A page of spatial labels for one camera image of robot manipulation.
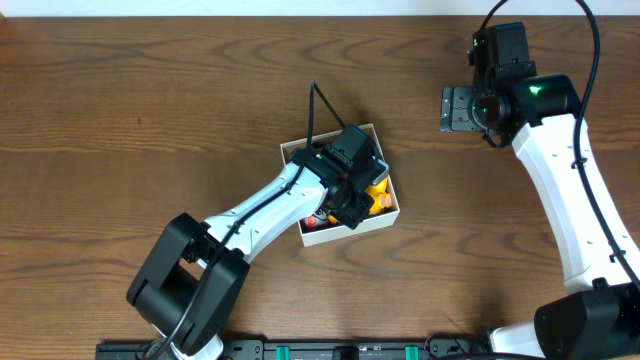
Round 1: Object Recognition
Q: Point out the orange dinosaur toy figure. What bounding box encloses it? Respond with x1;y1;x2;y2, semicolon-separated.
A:
365;177;393;216

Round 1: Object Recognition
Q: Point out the white cardboard box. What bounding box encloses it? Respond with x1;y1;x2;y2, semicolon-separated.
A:
280;123;400;247

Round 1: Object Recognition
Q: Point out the red toy ball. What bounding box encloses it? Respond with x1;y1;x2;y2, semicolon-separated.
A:
301;215;330;232

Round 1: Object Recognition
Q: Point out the yellow grey toy dump truck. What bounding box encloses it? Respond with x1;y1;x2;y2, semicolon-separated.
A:
370;159;389;186

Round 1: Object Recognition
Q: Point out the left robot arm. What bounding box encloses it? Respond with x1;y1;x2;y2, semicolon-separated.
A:
126;125;389;359

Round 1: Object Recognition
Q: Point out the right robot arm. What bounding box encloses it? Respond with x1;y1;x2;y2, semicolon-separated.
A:
440;22;639;359

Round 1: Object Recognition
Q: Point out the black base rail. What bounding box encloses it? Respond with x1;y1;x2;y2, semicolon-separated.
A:
94;334;494;360

